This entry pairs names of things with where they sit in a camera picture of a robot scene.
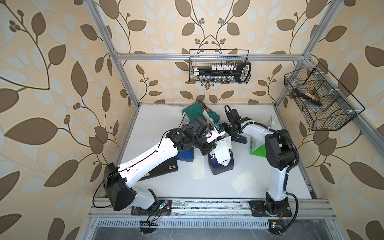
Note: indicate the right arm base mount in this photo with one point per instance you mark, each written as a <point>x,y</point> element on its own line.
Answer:
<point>270,208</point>

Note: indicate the right wire basket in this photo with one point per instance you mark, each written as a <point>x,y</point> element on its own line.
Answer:
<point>339,107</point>

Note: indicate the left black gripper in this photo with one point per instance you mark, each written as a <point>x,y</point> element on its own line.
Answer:
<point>209,146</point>

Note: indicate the wire basket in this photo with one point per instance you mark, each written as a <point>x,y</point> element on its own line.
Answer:
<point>339,107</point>
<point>207,57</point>

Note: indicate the blue black stapler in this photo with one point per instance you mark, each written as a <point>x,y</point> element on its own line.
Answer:
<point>239,139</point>

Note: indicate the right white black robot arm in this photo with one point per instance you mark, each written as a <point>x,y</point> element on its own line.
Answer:
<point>281,154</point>

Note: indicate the green white bag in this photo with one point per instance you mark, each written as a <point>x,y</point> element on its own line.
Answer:
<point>259,145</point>

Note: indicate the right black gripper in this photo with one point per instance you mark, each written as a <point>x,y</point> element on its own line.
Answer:
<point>224,125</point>

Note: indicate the green plastic tool case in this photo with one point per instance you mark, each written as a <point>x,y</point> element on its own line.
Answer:
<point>196,111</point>

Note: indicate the white receipt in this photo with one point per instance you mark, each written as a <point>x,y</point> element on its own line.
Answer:
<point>243,181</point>
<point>198,167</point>
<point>222,152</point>

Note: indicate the dark object in right basket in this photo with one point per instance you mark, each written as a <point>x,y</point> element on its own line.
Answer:
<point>307,98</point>

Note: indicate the black flat box yellow label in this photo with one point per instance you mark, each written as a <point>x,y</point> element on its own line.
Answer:
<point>167,167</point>

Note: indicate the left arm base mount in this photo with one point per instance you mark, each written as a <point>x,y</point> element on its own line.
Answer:
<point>159,205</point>

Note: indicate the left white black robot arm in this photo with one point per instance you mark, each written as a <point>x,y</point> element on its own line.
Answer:
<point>120,181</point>

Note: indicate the blue white bag left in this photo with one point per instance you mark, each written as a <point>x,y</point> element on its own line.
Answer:
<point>186,156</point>

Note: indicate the back wire basket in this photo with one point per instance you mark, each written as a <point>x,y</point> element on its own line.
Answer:
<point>207,57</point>

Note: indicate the black socket tool set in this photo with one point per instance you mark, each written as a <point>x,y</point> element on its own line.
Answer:
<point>238,73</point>

